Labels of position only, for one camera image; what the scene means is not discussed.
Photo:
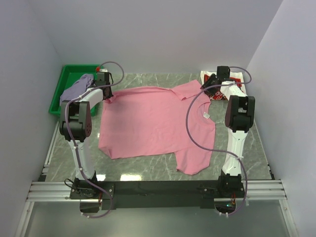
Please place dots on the lavender t-shirt in bin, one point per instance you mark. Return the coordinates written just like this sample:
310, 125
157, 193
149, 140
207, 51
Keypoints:
78, 88

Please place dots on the folded red white Coca-Cola t-shirt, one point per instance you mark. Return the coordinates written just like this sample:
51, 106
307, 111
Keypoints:
236, 78

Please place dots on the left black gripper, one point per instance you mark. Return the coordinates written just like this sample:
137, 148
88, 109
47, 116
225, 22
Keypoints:
110, 94

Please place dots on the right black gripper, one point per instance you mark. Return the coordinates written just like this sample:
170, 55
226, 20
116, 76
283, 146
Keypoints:
207, 84

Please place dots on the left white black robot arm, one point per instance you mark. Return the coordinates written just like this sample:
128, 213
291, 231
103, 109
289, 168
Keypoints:
76, 127

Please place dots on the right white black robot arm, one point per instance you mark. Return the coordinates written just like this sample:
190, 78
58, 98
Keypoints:
239, 118

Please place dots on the green plastic bin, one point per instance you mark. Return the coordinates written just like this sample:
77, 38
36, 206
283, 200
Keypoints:
69, 75

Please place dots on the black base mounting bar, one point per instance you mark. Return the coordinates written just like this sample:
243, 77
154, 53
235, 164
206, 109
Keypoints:
154, 194

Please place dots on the pink t-shirt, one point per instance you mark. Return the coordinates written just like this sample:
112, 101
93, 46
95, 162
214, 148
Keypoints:
150, 120

